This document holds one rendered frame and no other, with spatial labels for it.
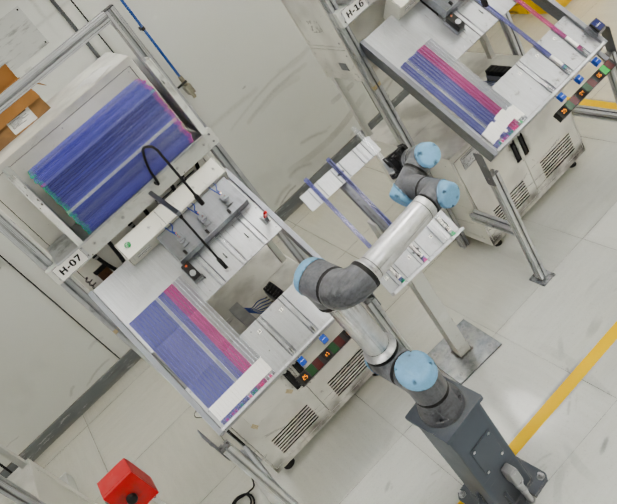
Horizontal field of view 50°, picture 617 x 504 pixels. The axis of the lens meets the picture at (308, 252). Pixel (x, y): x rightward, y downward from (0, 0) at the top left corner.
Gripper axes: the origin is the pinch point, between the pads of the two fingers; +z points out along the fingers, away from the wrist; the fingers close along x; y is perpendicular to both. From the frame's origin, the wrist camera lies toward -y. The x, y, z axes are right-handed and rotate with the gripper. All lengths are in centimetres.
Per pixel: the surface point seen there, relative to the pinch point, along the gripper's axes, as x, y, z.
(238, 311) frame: 71, -9, 65
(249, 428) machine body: 100, -46, 55
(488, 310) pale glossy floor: -12, -84, 60
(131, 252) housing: 85, 39, 31
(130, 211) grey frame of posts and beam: 75, 50, 30
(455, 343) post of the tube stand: 13, -79, 47
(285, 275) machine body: 46, -11, 69
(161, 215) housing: 68, 42, 33
